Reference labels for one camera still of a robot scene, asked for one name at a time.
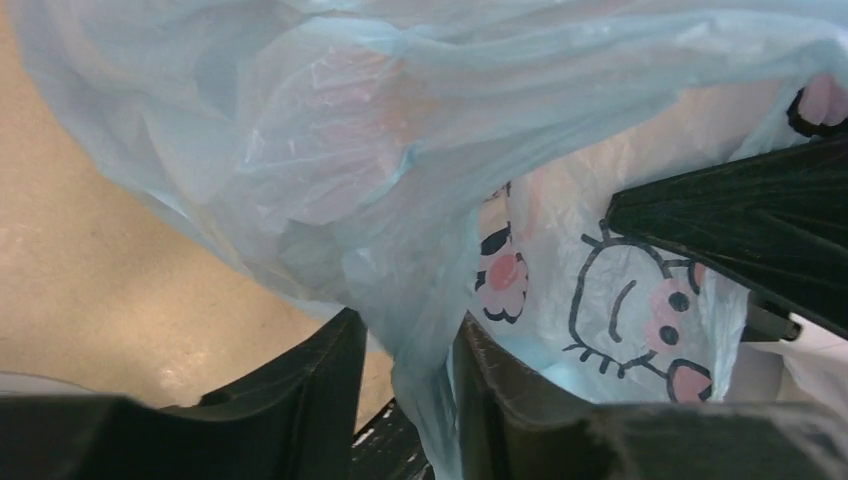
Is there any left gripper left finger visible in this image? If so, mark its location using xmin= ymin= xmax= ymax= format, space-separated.
xmin=1 ymin=309 xmax=367 ymax=479

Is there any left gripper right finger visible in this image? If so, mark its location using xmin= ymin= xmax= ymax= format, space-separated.
xmin=453 ymin=316 xmax=847 ymax=480

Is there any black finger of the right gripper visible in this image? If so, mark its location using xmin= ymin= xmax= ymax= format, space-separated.
xmin=606 ymin=134 xmax=847 ymax=337

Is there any light blue plastic bag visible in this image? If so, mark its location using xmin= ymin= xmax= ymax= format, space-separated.
xmin=9 ymin=1 xmax=847 ymax=479

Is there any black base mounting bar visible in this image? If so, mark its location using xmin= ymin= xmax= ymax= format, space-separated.
xmin=350 ymin=399 xmax=435 ymax=480

